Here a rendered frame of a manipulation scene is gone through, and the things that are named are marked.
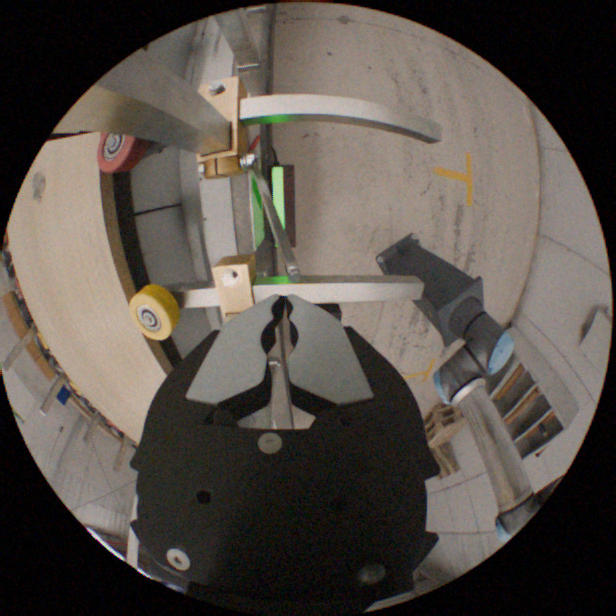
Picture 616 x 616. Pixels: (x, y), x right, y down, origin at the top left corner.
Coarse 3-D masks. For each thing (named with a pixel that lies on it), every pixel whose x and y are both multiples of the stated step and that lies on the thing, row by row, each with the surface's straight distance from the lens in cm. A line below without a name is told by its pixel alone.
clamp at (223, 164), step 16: (224, 80) 29; (240, 80) 29; (208, 96) 29; (224, 96) 28; (240, 96) 28; (224, 112) 27; (240, 128) 27; (240, 144) 26; (208, 160) 25; (224, 160) 25; (208, 176) 25; (224, 176) 27
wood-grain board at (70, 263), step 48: (48, 144) 57; (96, 144) 36; (48, 192) 52; (96, 192) 34; (48, 240) 53; (96, 240) 35; (48, 288) 63; (96, 288) 39; (48, 336) 92; (96, 336) 50; (144, 336) 36; (96, 384) 80; (144, 384) 51
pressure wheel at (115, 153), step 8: (104, 136) 33; (112, 136) 32; (120, 136) 31; (128, 136) 29; (104, 144) 33; (112, 144) 30; (120, 144) 30; (128, 144) 29; (136, 144) 29; (144, 144) 30; (104, 152) 33; (112, 152) 31; (120, 152) 29; (128, 152) 28; (136, 152) 29; (144, 152) 30; (160, 152) 39; (104, 160) 32; (112, 160) 30; (120, 160) 29; (128, 160) 29; (136, 160) 30; (104, 168) 32; (112, 168) 30; (120, 168) 30; (128, 168) 31
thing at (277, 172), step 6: (276, 168) 40; (276, 174) 40; (276, 180) 40; (282, 180) 40; (276, 186) 40; (282, 186) 40; (276, 192) 40; (282, 192) 40; (276, 198) 40; (282, 198) 40; (276, 204) 40; (282, 204) 40; (282, 210) 40; (282, 216) 40; (282, 222) 40
